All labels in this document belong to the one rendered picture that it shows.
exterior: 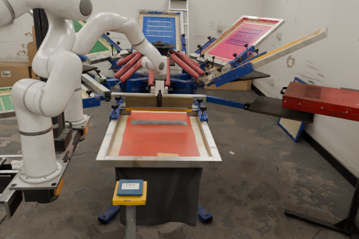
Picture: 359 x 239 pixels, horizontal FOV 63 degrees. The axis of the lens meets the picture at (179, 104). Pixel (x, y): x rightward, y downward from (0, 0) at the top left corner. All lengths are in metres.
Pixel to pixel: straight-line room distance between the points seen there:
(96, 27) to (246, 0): 4.97
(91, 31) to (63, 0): 0.52
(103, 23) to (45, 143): 0.64
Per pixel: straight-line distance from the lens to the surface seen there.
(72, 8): 0.91
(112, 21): 1.42
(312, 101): 2.17
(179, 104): 1.81
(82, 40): 1.38
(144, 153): 1.53
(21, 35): 6.51
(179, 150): 1.56
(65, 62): 0.90
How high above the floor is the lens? 1.69
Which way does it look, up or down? 19 degrees down
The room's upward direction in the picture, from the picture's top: 3 degrees clockwise
